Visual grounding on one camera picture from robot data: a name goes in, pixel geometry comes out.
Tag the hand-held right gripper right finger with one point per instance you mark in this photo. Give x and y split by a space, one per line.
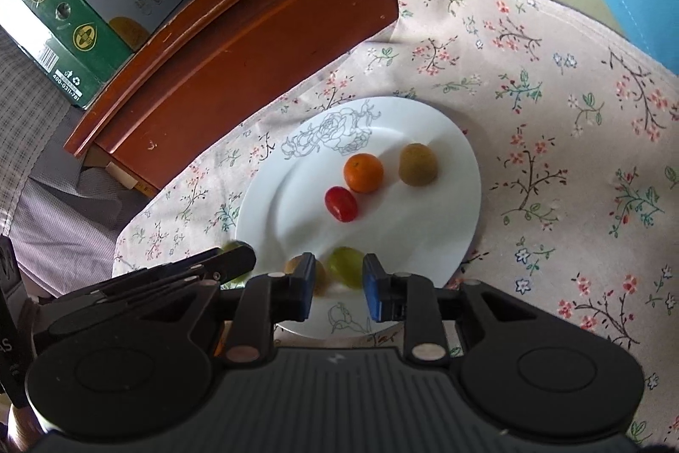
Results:
374 288

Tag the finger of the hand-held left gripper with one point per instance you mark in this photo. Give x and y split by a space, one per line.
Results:
233 264

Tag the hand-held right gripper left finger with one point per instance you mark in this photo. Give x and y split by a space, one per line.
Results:
303 288

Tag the brown kiwi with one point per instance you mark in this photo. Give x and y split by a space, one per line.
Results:
418 165
321 279

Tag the small green jujube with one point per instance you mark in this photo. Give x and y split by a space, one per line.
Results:
346 266

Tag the white plate with rose print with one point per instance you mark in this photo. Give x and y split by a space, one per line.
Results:
424 230

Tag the red cherry tomato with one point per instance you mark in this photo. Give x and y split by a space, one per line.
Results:
341 204

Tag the mandarin orange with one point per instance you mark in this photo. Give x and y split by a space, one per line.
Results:
363 173

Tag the lavender waffle cloth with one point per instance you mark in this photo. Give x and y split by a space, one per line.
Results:
63 246

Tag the grey cloth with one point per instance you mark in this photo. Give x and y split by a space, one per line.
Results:
63 150

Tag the brown wooden nightstand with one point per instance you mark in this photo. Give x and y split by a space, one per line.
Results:
238 60

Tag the floral tablecloth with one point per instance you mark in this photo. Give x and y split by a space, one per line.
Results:
557 166

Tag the green cardboard carton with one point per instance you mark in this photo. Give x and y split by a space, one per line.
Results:
90 44

